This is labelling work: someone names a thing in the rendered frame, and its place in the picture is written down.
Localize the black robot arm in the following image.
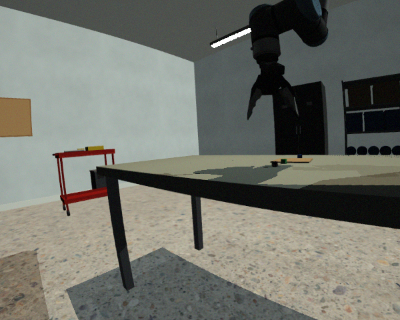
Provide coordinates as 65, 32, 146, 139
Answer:
249, 0, 329, 76

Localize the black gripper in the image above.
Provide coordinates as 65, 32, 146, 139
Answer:
247, 53, 299, 120

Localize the tan flat mat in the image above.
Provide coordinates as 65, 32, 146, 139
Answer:
273, 158, 313, 163

